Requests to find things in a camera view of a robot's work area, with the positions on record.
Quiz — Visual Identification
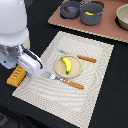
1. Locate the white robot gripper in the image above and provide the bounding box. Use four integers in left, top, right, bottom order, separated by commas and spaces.
0, 43, 44, 80

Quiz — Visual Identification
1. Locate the yellow toy bread loaf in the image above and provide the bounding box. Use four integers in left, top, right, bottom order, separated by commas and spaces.
7, 66, 26, 87

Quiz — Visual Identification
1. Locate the yellow toy banana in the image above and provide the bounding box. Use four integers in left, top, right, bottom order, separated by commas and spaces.
61, 57, 71, 74

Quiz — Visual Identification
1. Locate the brown toy sausage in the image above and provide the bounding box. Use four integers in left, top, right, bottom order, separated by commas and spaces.
64, 5, 71, 12

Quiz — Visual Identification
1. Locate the grey pot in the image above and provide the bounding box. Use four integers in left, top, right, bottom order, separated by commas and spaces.
60, 1, 80, 19

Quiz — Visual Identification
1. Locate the yellow cheese wedge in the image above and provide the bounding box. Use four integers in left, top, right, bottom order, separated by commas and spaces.
84, 11, 94, 17

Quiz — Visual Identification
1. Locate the grey saucepan with handle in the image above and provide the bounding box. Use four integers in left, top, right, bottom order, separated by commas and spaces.
80, 1, 104, 25

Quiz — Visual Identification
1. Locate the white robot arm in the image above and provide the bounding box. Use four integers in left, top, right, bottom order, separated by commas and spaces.
0, 0, 43, 77

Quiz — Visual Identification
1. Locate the beige round plate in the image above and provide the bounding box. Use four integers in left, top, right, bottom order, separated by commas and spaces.
55, 55, 82, 78

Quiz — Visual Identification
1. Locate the white woven placemat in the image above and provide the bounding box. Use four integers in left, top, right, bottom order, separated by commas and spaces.
13, 31, 113, 128

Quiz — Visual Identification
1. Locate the beige bowl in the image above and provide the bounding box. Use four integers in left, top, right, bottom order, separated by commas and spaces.
116, 4, 128, 30

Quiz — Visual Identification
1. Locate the fork with wooden handle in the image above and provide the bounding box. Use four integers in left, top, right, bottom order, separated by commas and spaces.
43, 71, 84, 89

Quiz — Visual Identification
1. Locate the knife with wooden handle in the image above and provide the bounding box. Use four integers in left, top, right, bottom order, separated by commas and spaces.
57, 49, 97, 63

